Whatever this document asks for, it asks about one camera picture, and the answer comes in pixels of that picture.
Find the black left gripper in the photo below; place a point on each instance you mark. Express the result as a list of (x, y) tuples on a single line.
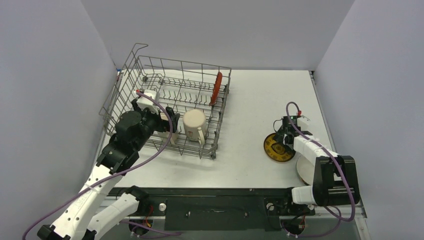
[(163, 125)]

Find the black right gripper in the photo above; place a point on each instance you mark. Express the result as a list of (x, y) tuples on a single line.
[(286, 134)]

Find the cream mug with dragon print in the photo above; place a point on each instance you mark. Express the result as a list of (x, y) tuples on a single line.
[(164, 132)]

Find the cream mug with floral print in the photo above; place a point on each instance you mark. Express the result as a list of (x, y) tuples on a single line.
[(195, 126)]

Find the red plastic plate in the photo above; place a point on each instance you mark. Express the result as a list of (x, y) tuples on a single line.
[(216, 89)]

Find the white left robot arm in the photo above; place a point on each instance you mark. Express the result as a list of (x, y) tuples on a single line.
[(133, 129)]

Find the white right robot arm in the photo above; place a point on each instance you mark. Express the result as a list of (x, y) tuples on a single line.
[(334, 176)]

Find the yellow patterned plate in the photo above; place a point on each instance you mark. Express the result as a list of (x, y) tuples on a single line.
[(276, 151)]

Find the white bowl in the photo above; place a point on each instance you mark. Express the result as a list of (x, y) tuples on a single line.
[(305, 170)]

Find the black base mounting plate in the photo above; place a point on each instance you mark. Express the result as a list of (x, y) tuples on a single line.
[(221, 209)]

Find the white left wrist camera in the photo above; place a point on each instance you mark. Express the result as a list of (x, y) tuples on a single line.
[(142, 102)]

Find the grey wire dish rack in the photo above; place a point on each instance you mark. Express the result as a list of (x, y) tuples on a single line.
[(183, 85)]

